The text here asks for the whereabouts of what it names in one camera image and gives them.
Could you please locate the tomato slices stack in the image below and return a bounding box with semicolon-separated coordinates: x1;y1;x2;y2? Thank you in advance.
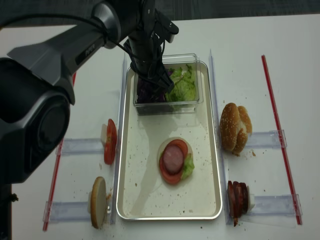
104;118;118;165

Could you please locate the purple cabbage in container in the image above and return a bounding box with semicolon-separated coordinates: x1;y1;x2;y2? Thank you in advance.
136;74;167;104

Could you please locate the red strip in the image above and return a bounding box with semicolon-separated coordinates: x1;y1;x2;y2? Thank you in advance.
261;55;303;226
42;72;77;231

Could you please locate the white pusher block tomato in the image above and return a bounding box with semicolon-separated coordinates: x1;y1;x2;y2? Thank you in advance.
100;124;107;146

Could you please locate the rear sesame bun top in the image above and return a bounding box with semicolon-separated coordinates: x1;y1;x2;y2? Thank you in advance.
219;102;240;152

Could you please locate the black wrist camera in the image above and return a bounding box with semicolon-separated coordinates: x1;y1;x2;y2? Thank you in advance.
153;9;179;43

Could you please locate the white metal tray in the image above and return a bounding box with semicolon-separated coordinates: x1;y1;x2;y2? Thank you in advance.
116;62;223;221

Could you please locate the left red strip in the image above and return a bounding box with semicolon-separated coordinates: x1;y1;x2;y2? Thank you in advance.
42;72;77;231

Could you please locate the upper left clear rail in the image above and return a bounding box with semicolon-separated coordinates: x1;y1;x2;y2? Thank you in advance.
55;138;104;156

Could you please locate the right red strip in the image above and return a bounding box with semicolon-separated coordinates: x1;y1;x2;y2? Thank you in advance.
261;55;303;226

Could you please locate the sliced sausage stack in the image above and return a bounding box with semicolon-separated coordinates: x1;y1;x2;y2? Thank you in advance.
227;180;249;227

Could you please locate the bun bottom standing left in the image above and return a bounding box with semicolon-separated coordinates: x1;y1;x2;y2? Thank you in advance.
90;176;107;229

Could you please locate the left long clear divider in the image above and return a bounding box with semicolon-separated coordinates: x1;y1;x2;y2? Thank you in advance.
109;55;128;225

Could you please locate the sesame bun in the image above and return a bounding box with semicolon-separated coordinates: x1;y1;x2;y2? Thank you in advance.
232;106;253;155
219;102;240;152

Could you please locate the white pusher block sausage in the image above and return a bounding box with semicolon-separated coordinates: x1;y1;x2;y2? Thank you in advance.
246;185;256;213

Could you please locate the front sesame bun top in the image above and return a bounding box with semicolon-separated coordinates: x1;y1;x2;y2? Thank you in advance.
232;106;253;155

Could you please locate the green lettuce in container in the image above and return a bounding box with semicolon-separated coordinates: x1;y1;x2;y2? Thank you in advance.
165;64;196;102

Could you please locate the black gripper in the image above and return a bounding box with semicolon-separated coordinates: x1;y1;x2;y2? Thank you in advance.
123;7;175;93

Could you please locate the upper right clear rail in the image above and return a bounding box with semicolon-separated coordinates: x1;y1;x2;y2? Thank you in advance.
245;130;287;149

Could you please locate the lower left clear rail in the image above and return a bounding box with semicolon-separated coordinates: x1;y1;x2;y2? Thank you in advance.
42;201;91;223

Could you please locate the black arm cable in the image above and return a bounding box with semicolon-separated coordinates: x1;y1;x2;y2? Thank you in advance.
0;13;141;63

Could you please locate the lower right clear rail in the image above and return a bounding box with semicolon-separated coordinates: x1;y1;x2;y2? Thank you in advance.
248;194;303;217

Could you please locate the sausage slice on bun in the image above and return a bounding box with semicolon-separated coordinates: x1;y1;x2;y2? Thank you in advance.
162;145;184;174

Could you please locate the clear rail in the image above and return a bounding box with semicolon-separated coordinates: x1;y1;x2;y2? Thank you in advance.
248;194;303;217
42;201;91;223
245;130;287;149
55;138;104;156

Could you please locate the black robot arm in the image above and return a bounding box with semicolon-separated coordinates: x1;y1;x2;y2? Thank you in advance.
0;0;179;185

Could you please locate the clear plastic salad container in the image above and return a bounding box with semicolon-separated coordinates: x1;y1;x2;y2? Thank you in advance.
133;53;203;116

